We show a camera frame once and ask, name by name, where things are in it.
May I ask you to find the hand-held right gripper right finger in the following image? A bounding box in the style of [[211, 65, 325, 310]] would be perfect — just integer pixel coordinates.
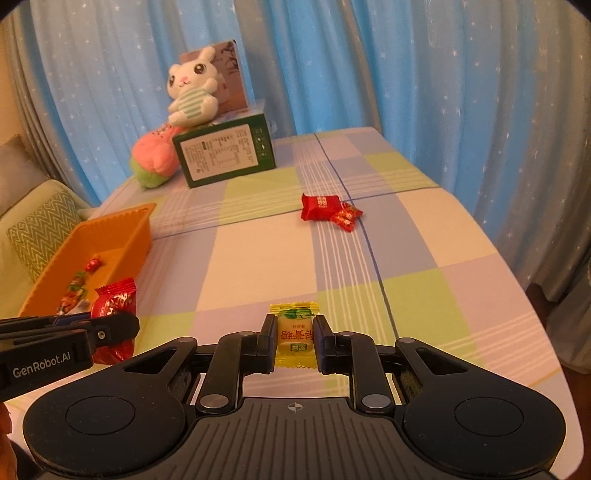
[[316, 315, 472, 416]]

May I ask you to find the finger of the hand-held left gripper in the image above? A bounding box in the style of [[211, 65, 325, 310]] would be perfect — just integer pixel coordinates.
[[44, 314, 140, 366], [0, 312, 92, 334]]

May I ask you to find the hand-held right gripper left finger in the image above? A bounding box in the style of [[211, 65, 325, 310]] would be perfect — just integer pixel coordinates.
[[122, 314, 278, 416]]

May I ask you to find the yellow candy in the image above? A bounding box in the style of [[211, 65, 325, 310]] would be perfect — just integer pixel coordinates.
[[270, 302, 321, 370]]

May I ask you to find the dark red candy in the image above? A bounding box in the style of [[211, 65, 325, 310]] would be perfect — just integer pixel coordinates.
[[90, 278, 139, 366]]

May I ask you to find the dark sausage snack packet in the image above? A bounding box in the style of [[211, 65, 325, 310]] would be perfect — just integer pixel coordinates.
[[57, 271, 92, 317]]

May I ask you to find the orange plastic tray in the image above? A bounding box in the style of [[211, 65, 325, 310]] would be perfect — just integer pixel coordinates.
[[17, 203, 157, 325]]

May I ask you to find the checked pastel tablecloth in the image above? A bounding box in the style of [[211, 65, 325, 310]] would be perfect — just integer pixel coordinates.
[[0, 126, 576, 480]]

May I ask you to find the green zigzag pillow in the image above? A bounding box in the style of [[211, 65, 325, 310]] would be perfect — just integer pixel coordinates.
[[5, 189, 87, 284]]

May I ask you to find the red square snack packet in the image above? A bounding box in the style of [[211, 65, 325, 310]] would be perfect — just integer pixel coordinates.
[[300, 193, 343, 223]]

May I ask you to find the pink peach plush toy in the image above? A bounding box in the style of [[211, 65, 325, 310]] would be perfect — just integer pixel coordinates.
[[129, 122, 186, 189]]

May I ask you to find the green cardboard box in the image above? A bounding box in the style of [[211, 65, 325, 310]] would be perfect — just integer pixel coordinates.
[[172, 99, 277, 189]]

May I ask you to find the grey star curtain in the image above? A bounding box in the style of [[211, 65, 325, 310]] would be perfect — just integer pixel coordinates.
[[443, 0, 591, 296], [0, 9, 100, 208]]

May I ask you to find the white rabbit plush toy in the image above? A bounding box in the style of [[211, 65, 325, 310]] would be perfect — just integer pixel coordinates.
[[165, 45, 222, 128]]

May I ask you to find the tan printed cardboard box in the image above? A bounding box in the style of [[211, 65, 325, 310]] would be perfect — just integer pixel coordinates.
[[178, 40, 250, 116]]

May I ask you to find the blue star curtain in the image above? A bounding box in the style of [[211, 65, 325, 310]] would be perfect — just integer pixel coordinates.
[[28, 0, 509, 222]]

